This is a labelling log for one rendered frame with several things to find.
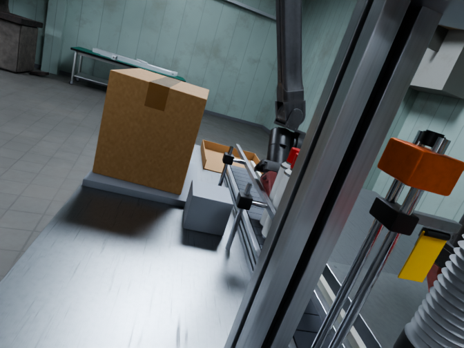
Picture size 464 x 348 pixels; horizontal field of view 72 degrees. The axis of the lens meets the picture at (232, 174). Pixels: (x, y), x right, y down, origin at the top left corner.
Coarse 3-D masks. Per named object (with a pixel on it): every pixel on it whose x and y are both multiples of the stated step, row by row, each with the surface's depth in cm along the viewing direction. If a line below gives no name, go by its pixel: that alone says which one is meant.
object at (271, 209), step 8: (240, 152) 107; (248, 168) 92; (256, 176) 86; (256, 184) 81; (264, 192) 76; (264, 200) 72; (272, 208) 68; (272, 216) 66; (312, 296) 44; (320, 296) 43; (320, 304) 42; (328, 304) 42; (320, 312) 41; (336, 320) 40; (336, 328) 38; (344, 344) 36
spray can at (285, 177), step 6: (294, 156) 68; (294, 162) 67; (288, 168) 69; (288, 174) 67; (282, 180) 68; (282, 186) 68; (276, 192) 70; (282, 192) 68; (276, 198) 69; (276, 204) 69; (276, 210) 69; (270, 222) 71; (264, 228) 72; (264, 234) 72
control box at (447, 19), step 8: (416, 0) 21; (424, 0) 21; (432, 0) 20; (440, 0) 20; (448, 0) 20; (456, 0) 19; (432, 8) 22; (440, 8) 21; (448, 8) 21; (456, 8) 20; (448, 16) 22; (456, 16) 22; (440, 24) 24; (448, 24) 24; (456, 24) 23
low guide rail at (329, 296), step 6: (252, 162) 117; (258, 174) 106; (318, 282) 57; (324, 282) 56; (324, 288) 55; (330, 288) 55; (324, 294) 54; (330, 294) 53; (330, 300) 52; (330, 306) 52; (342, 312) 49; (354, 330) 46; (348, 336) 46; (354, 336) 45; (354, 342) 44; (360, 342) 44
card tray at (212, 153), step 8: (208, 144) 148; (216, 144) 148; (208, 152) 143; (216, 152) 147; (224, 152) 150; (232, 152) 151; (248, 152) 152; (208, 160) 131; (216, 160) 135; (248, 160) 151; (256, 160) 146; (208, 168) 121; (216, 168) 124
